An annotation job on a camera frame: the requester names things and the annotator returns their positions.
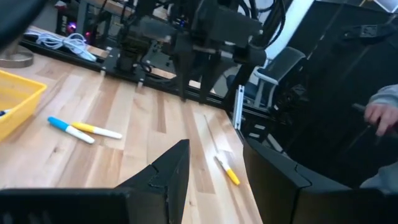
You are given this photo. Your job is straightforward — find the black partition panel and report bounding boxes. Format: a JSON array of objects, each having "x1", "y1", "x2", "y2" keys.
[{"x1": 287, "y1": 0, "x2": 398, "y2": 187}]

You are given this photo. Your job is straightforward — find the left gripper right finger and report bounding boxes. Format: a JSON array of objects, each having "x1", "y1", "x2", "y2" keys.
[{"x1": 243, "y1": 138, "x2": 398, "y2": 224}]

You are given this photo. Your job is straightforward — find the grey office chair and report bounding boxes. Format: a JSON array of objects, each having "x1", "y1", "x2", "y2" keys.
[{"x1": 252, "y1": 45, "x2": 307, "y2": 109}]

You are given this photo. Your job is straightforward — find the white bulb lamp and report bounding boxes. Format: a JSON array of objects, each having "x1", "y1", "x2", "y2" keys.
[{"x1": 0, "y1": 37, "x2": 35, "y2": 69}]

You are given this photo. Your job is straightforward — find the black box purple lights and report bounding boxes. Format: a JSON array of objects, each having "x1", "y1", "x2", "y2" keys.
[{"x1": 55, "y1": 9, "x2": 78, "y2": 35}]

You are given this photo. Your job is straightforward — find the person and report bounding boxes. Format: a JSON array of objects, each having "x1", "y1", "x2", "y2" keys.
[{"x1": 359, "y1": 83, "x2": 398, "y2": 195}]

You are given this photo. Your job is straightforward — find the silver aluminium bracket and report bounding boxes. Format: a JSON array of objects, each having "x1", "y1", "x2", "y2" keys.
[{"x1": 233, "y1": 84, "x2": 246, "y2": 131}]

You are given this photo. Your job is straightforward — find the yellow plastic basket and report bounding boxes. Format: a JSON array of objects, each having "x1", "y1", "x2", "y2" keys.
[{"x1": 0, "y1": 69, "x2": 48, "y2": 142}]

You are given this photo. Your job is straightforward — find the white cable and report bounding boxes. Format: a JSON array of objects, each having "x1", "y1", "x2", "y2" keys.
[{"x1": 24, "y1": 29, "x2": 98, "y2": 63}]

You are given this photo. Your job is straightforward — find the yellow thin marker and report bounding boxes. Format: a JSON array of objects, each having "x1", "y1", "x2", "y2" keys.
[
  {"x1": 213, "y1": 153, "x2": 241, "y2": 187},
  {"x1": 71, "y1": 121, "x2": 124, "y2": 140}
]

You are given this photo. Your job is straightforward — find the light blue thin marker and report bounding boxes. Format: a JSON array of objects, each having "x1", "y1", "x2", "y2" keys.
[{"x1": 47, "y1": 116, "x2": 96, "y2": 145}]

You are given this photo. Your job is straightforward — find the person's hand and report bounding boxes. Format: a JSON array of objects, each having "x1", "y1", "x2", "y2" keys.
[{"x1": 363, "y1": 102, "x2": 398, "y2": 137}]

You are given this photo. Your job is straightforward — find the black drawer cabinet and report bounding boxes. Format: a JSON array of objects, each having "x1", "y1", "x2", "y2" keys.
[{"x1": 242, "y1": 119, "x2": 282, "y2": 150}]

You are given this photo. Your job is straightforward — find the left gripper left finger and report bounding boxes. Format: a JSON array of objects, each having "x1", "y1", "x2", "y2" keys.
[{"x1": 114, "y1": 139, "x2": 191, "y2": 224}]

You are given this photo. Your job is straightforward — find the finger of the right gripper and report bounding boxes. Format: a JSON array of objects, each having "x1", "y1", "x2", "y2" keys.
[
  {"x1": 175, "y1": 50, "x2": 196, "y2": 101},
  {"x1": 198, "y1": 54, "x2": 226, "y2": 105}
]

